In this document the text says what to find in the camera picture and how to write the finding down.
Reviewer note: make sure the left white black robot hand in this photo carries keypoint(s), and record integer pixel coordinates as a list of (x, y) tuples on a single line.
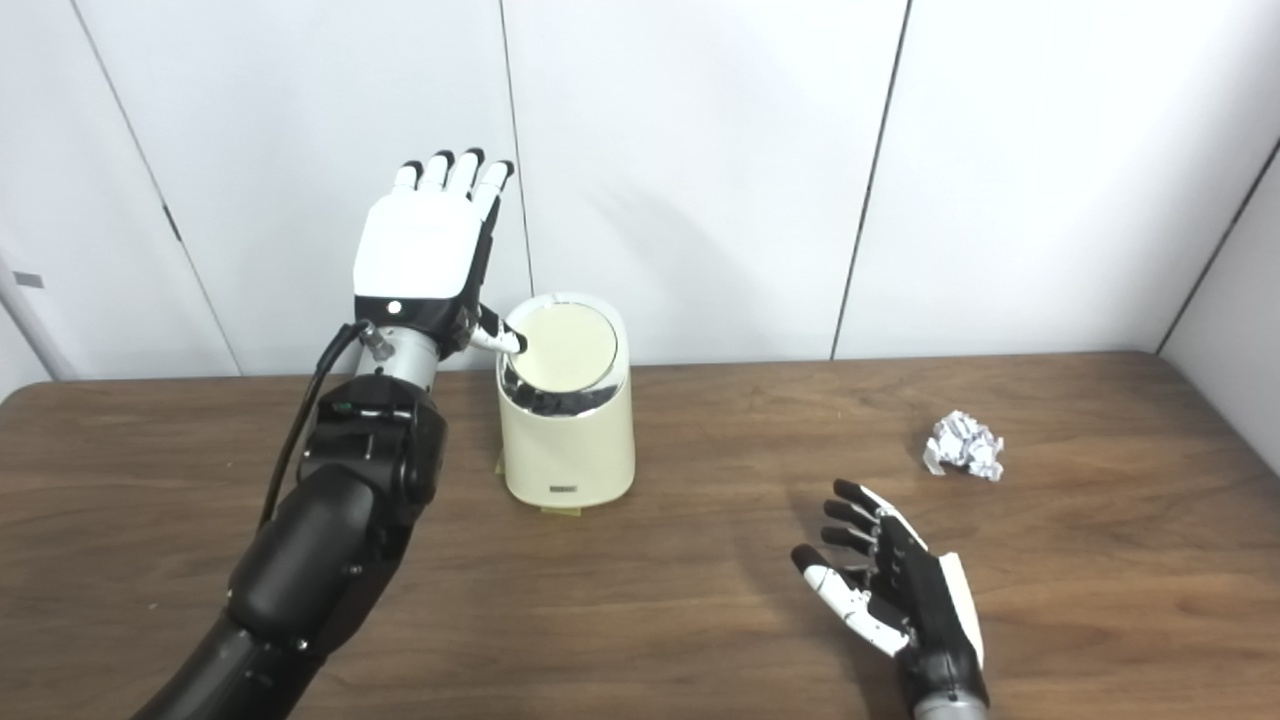
[(415, 250)]

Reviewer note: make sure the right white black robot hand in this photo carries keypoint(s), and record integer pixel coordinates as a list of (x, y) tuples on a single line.
[(925, 600)]

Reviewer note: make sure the white paper ball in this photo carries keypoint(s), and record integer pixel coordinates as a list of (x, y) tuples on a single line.
[(962, 447)]

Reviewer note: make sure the cream-colored lidded bin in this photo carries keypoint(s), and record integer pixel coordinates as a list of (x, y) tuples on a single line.
[(570, 440)]

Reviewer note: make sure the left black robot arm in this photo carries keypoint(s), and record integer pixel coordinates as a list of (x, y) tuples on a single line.
[(340, 500)]

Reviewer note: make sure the small grey wall tag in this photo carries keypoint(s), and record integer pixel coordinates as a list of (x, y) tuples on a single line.
[(28, 280)]

